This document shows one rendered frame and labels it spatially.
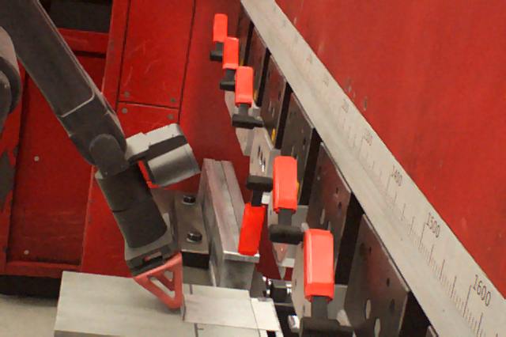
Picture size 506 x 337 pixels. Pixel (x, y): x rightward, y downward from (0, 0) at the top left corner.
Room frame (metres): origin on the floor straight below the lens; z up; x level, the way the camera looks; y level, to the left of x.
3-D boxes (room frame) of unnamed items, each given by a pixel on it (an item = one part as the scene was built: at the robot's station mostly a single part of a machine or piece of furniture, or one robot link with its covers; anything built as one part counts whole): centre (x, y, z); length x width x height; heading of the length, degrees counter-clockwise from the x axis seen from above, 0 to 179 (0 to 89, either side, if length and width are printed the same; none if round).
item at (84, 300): (1.31, 0.06, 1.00); 0.26 x 0.18 x 0.01; 98
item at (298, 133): (1.16, -0.11, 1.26); 0.15 x 0.09 x 0.17; 8
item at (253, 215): (1.17, -0.04, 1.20); 0.04 x 0.02 x 0.10; 98
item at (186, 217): (1.92, 0.05, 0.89); 0.30 x 0.05 x 0.03; 8
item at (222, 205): (1.87, -0.01, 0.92); 0.50 x 0.06 x 0.10; 8
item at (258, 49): (1.55, -0.05, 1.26); 0.15 x 0.09 x 0.17; 8
